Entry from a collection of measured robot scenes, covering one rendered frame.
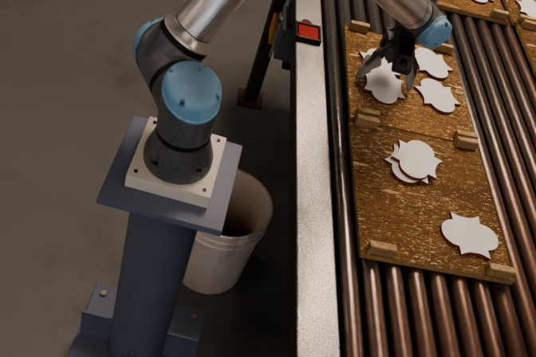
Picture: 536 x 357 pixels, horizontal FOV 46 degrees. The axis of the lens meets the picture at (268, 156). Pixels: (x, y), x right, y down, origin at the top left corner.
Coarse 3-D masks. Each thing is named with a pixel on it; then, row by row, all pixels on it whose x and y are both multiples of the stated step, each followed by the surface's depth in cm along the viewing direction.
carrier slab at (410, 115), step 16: (352, 32) 187; (368, 32) 190; (352, 48) 182; (368, 48) 184; (416, 48) 190; (352, 64) 176; (448, 64) 189; (352, 80) 171; (416, 80) 179; (448, 80) 183; (352, 96) 166; (368, 96) 168; (416, 96) 173; (464, 96) 179; (352, 112) 162; (384, 112) 165; (400, 112) 167; (416, 112) 168; (432, 112) 170; (464, 112) 174; (400, 128) 162; (416, 128) 164; (432, 128) 165; (448, 128) 167; (464, 128) 169
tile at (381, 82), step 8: (376, 72) 173; (384, 72) 174; (368, 80) 170; (376, 80) 171; (384, 80) 172; (392, 80) 172; (400, 80) 173; (368, 88) 168; (376, 88) 169; (384, 88) 170; (392, 88) 170; (400, 88) 171; (376, 96) 167; (384, 96) 168; (392, 96) 169; (400, 96) 169; (384, 104) 167
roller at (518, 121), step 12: (480, 24) 215; (480, 36) 212; (492, 48) 205; (492, 60) 201; (492, 72) 199; (504, 72) 197; (504, 84) 192; (504, 96) 189; (516, 108) 185; (516, 120) 181; (516, 132) 178; (528, 144) 174; (528, 156) 171; (528, 168) 169
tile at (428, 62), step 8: (424, 48) 190; (416, 56) 186; (424, 56) 187; (432, 56) 188; (440, 56) 189; (424, 64) 184; (432, 64) 185; (440, 64) 186; (424, 72) 182; (432, 72) 182; (440, 72) 183; (448, 72) 186
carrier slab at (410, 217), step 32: (352, 128) 157; (384, 128) 161; (352, 160) 150; (448, 160) 158; (480, 160) 161; (384, 192) 145; (416, 192) 147; (448, 192) 150; (480, 192) 153; (384, 224) 138; (416, 224) 140; (416, 256) 134; (448, 256) 136
